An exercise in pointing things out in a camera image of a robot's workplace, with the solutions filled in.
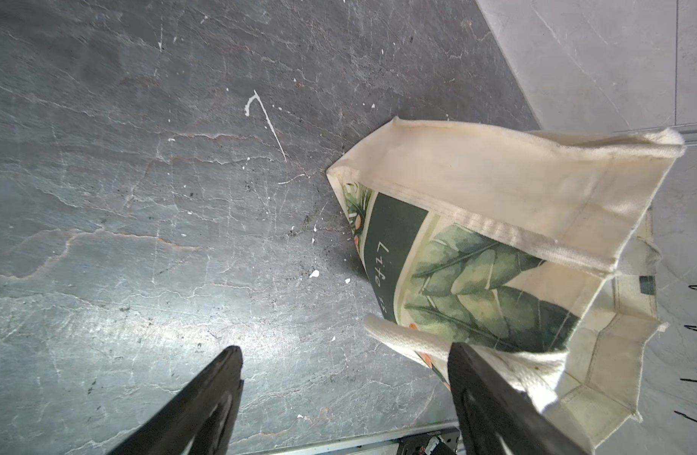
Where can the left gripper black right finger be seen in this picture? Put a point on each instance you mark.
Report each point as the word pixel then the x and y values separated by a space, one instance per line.
pixel 493 417

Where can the cream canvas tote bag leaves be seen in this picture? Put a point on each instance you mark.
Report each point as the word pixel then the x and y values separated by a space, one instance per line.
pixel 534 248

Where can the black wire hook rack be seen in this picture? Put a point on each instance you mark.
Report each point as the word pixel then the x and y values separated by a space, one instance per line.
pixel 687 372

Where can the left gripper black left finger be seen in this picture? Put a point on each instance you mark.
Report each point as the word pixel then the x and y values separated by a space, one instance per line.
pixel 198 420

